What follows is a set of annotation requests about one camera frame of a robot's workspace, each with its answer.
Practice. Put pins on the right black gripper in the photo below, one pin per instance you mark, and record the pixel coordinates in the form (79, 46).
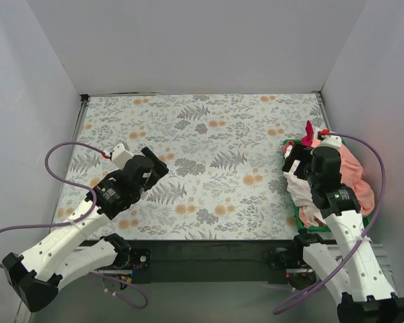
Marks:
(295, 159)

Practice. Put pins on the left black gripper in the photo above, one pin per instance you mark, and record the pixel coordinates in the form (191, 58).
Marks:
(155, 165)

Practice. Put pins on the salmon pink t shirt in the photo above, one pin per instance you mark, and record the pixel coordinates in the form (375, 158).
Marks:
(352, 175)

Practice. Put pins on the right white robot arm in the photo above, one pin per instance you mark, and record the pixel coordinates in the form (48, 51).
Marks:
(358, 285)

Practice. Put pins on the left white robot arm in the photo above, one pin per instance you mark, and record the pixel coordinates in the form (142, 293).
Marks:
(40, 272)

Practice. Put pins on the magenta t shirt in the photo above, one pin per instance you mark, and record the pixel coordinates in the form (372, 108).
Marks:
(310, 138)

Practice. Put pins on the white t shirt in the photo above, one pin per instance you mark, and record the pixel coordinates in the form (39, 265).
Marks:
(299, 190)

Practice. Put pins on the floral table mat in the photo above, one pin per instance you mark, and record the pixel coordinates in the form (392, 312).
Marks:
(224, 158)

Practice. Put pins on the green plastic tray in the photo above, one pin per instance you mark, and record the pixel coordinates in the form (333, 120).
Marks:
(333, 199)

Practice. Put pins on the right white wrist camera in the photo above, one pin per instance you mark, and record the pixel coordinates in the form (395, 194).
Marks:
(329, 140)

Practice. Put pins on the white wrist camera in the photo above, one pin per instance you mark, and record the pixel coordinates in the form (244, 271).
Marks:
(329, 140)
(120, 155)

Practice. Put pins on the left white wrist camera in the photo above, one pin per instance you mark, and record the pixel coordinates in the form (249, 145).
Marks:
(120, 155)

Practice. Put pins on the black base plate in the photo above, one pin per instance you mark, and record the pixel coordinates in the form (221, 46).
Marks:
(213, 261)

